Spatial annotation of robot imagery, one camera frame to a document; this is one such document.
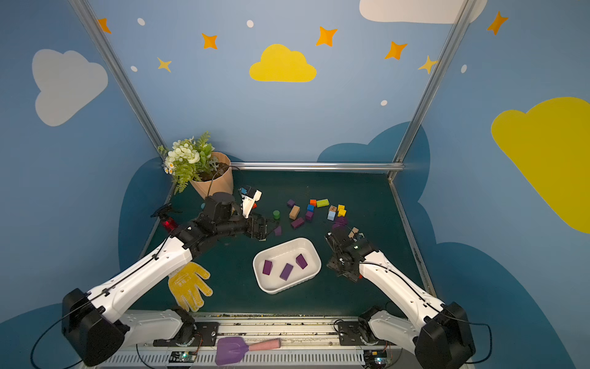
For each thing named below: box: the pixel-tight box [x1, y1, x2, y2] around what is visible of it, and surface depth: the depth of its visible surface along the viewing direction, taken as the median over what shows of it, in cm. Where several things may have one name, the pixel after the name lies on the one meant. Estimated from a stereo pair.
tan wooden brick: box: [288, 204, 301, 220], surface depth 106 cm
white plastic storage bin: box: [252, 237, 322, 296], surface depth 90 cm
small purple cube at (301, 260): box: [295, 253, 309, 270], surface depth 92 cm
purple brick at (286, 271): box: [279, 262, 294, 281], surface depth 90 cm
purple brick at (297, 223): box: [290, 216, 305, 230], surface depth 104 cm
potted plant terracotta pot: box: [189, 152, 234, 199], surface depth 103 cm
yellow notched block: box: [337, 204, 347, 218], surface depth 106 cm
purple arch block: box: [332, 216, 349, 229], surface depth 104 cm
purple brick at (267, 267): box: [261, 259, 273, 276], surface depth 90 cm
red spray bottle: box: [150, 202, 179, 232], surface depth 90 cm
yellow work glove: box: [168, 261, 214, 313], surface depth 84 cm
